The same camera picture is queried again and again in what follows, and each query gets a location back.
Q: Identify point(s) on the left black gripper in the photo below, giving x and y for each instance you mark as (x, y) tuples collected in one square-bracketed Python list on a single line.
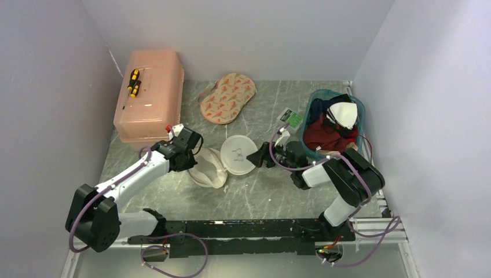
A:
[(189, 164)]

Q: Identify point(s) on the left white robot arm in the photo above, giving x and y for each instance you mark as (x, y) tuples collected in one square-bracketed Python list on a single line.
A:
[(94, 220)]

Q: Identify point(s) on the patterned beige oven mitt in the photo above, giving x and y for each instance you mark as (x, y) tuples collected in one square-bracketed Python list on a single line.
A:
[(222, 103)]

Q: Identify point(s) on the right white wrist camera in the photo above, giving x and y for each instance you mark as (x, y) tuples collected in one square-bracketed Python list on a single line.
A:
[(282, 137)]

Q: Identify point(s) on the navy blue cloth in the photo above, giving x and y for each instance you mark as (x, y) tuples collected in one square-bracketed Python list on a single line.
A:
[(319, 106)]

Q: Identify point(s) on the teal plastic basket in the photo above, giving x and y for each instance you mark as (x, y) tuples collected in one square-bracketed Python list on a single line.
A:
[(326, 94)]

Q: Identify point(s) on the pink plastic storage box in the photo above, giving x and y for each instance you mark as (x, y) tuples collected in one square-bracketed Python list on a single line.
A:
[(158, 104)]

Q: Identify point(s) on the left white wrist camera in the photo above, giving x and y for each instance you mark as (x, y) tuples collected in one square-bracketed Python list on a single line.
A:
[(173, 131)]

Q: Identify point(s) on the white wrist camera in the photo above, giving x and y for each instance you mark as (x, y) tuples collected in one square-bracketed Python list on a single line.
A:
[(173, 131), (282, 137)]

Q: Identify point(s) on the beige pink cloth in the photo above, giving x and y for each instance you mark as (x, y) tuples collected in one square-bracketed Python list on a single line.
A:
[(351, 145)]

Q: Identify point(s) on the white mesh laundry bag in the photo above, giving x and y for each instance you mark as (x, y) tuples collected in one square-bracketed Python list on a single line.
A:
[(214, 166)]

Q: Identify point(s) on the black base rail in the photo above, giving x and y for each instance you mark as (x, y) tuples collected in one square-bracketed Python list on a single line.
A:
[(301, 236)]

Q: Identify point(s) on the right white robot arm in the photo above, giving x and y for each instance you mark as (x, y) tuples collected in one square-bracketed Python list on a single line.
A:
[(354, 178)]

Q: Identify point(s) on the green white small box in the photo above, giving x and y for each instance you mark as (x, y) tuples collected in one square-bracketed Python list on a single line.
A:
[(293, 119)]

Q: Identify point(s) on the yellow black screwdriver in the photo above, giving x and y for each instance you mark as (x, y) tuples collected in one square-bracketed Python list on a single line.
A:
[(133, 91), (134, 77)]

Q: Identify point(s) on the dark red bra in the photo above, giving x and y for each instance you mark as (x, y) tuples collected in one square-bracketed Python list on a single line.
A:
[(326, 135)]

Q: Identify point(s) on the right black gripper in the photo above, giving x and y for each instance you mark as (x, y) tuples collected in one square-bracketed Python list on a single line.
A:
[(257, 157)]

